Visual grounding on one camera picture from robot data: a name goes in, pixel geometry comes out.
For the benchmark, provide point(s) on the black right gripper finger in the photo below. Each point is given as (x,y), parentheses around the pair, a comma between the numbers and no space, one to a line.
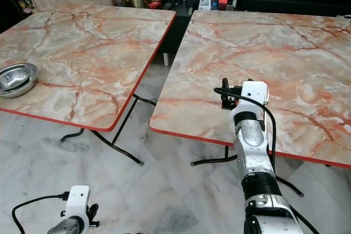
(225,94)

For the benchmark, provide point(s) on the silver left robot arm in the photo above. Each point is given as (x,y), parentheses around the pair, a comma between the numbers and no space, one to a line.
(63,227)

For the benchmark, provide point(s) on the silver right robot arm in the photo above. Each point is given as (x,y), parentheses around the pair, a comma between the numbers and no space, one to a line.
(252,146)

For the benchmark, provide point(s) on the marble table with red edge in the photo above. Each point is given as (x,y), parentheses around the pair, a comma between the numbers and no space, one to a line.
(88,53)
(296,53)

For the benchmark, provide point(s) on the small white box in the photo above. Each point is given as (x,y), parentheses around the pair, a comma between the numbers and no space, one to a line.
(204,4)

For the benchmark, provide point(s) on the small red box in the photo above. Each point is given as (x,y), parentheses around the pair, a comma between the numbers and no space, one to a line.
(223,0)

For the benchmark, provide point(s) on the stainless steel bowl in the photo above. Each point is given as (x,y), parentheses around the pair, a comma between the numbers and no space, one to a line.
(17,79)

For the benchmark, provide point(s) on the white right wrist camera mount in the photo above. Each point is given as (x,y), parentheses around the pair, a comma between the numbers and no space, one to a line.
(253,94)

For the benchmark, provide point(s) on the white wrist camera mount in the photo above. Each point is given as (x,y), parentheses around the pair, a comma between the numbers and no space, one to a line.
(253,94)
(78,201)

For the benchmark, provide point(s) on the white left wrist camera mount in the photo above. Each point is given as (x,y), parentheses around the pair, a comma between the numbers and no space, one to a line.
(78,201)

